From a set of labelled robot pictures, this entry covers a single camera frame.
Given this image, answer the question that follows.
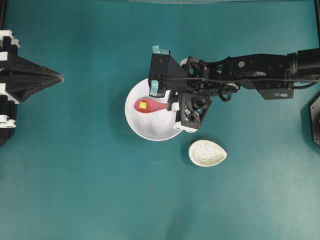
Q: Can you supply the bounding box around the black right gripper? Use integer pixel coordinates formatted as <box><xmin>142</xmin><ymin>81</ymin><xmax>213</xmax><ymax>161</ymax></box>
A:
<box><xmin>166</xmin><ymin>90</ymin><xmax>212</xmax><ymax>133</ymax></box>

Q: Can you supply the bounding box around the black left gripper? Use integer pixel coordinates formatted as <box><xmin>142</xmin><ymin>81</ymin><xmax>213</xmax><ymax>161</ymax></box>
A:
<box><xmin>0</xmin><ymin>30</ymin><xmax>64</xmax><ymax>128</ymax></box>

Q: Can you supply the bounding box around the red plastic spoon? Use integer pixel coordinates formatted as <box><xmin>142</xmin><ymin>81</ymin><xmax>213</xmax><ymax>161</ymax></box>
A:
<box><xmin>133</xmin><ymin>98</ymin><xmax>168</xmax><ymax>114</ymax></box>

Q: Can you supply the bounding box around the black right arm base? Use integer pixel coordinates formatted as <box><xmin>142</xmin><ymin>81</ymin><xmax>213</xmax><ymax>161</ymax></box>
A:
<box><xmin>309</xmin><ymin>95</ymin><xmax>320</xmax><ymax>147</ymax></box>

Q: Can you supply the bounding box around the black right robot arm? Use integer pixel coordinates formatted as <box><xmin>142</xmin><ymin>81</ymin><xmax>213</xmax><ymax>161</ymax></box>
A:
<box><xmin>157</xmin><ymin>48</ymin><xmax>320</xmax><ymax>132</ymax></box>

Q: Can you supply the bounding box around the white round bowl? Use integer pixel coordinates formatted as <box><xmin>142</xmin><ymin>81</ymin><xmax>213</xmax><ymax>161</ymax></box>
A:
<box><xmin>124</xmin><ymin>78</ymin><xmax>182</xmax><ymax>141</ymax></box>

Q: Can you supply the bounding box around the speckled teardrop small dish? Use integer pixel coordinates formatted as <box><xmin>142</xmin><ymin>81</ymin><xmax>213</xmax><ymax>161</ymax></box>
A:
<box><xmin>188</xmin><ymin>140</ymin><xmax>227</xmax><ymax>167</ymax></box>

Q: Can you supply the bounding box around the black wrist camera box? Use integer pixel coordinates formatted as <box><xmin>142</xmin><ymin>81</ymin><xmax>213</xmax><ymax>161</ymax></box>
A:
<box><xmin>148</xmin><ymin>45</ymin><xmax>189</xmax><ymax>98</ymax></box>

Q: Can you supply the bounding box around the black left frame post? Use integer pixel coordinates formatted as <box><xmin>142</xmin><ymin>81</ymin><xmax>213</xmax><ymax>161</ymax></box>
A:
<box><xmin>0</xmin><ymin>0</ymin><xmax>8</xmax><ymax>30</ymax></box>

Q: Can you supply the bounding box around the black frame post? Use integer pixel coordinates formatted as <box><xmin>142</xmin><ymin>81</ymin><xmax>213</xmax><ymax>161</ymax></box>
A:
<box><xmin>0</xmin><ymin>0</ymin><xmax>8</xmax><ymax>30</ymax></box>
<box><xmin>313</xmin><ymin>0</ymin><xmax>320</xmax><ymax>44</ymax></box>

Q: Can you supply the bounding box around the black right frame post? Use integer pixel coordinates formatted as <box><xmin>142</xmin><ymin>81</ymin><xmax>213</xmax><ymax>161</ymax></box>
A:
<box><xmin>313</xmin><ymin>0</ymin><xmax>320</xmax><ymax>44</ymax></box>

